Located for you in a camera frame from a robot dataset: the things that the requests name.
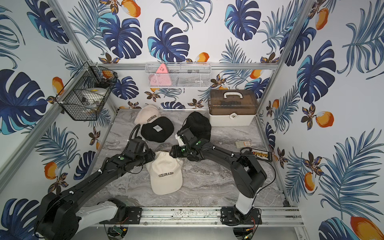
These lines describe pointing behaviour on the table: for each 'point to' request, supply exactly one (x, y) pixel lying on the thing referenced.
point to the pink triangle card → (161, 78)
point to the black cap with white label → (158, 130)
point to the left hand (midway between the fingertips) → (153, 152)
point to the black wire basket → (85, 94)
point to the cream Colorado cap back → (147, 115)
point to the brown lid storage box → (232, 107)
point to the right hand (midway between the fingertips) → (173, 153)
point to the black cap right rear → (199, 125)
